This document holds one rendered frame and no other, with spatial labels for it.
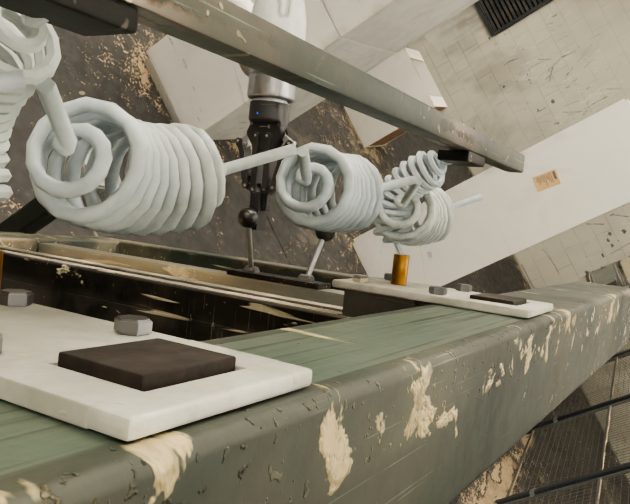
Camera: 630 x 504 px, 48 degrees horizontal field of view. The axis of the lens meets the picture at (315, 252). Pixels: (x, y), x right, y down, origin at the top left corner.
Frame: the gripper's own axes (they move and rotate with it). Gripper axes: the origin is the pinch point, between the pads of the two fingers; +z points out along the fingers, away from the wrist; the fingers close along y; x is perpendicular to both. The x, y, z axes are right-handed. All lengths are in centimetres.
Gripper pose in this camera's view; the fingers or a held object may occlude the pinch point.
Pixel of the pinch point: (259, 211)
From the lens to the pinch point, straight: 131.7
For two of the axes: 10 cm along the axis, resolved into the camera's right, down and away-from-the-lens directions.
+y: -8.6, -1.2, 5.0
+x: -5.0, -0.1, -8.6
